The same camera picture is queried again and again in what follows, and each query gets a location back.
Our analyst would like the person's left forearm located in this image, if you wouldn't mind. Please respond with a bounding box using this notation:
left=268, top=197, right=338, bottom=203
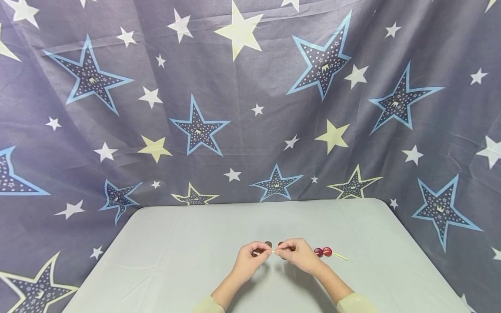
left=194, top=273, right=252, bottom=313

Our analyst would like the person's right hand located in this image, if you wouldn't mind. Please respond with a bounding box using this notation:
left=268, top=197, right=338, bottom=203
left=274, top=237, right=326, bottom=277

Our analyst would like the person's right forearm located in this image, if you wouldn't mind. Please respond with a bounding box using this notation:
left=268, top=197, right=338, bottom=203
left=313, top=263, right=380, bottom=313

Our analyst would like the thin wooden skewer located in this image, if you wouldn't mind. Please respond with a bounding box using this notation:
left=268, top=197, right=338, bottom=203
left=254, top=249, right=348, bottom=261

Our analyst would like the person's left hand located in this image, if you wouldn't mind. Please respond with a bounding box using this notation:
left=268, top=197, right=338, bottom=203
left=234, top=241, right=272, bottom=284

